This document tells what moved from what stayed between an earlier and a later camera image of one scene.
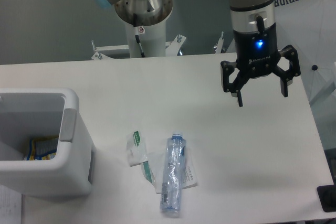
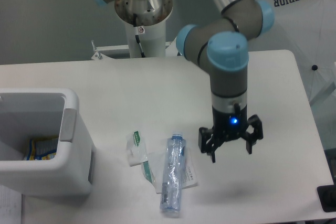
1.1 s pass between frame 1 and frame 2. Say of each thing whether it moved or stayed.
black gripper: moved
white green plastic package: stayed
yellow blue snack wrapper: stayed
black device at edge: stayed
